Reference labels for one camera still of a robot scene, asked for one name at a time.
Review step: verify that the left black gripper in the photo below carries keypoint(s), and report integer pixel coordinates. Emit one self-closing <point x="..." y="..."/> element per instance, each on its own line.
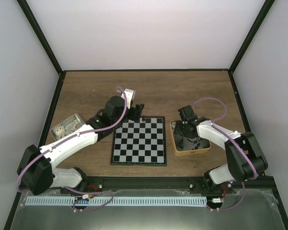
<point x="136" y="112"/>

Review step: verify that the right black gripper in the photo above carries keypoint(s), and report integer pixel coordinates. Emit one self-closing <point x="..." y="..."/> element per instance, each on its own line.
<point x="191" y="136"/>

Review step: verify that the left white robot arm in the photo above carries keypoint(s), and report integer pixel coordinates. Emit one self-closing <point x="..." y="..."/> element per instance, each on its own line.
<point x="38" y="170"/>

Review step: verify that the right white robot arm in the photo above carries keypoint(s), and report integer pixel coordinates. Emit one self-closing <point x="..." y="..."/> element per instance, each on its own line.
<point x="245" y="158"/>

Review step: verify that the yellow tin of black pieces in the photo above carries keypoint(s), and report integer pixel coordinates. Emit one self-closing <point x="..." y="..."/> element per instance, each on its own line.
<point x="187" y="146"/>

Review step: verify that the pink tin of white pieces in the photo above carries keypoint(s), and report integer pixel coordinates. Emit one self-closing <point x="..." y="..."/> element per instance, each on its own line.
<point x="66" y="127"/>

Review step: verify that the black and white chessboard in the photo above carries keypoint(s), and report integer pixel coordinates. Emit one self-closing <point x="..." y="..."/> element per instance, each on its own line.
<point x="140" y="143"/>

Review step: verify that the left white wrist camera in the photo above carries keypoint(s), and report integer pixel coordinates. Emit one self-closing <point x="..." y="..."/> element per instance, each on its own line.
<point x="130" y="94"/>

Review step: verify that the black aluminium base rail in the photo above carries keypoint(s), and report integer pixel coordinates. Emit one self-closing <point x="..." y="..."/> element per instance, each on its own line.
<point x="103" y="183"/>

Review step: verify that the light blue slotted cable duct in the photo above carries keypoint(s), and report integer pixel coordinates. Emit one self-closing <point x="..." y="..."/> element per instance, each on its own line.
<point x="123" y="201"/>

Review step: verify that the black cage frame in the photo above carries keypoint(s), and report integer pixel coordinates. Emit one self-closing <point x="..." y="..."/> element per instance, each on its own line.
<point x="266" y="7"/>

